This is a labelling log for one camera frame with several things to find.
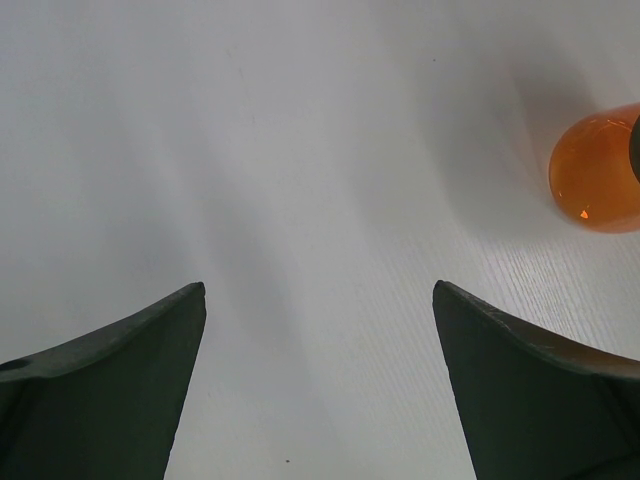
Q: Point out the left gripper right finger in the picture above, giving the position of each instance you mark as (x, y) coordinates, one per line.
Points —
(534, 404)

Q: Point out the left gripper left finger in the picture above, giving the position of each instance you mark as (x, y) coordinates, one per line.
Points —
(107, 404)

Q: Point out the orange glass carafe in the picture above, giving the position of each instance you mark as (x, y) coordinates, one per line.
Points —
(590, 176)

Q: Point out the wooden dripper ring holder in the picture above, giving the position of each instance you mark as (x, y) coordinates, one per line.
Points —
(634, 149)

